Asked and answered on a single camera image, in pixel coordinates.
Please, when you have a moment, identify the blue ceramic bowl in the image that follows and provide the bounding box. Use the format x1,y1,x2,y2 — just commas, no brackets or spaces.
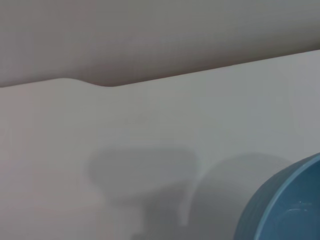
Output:
233,152,320,240

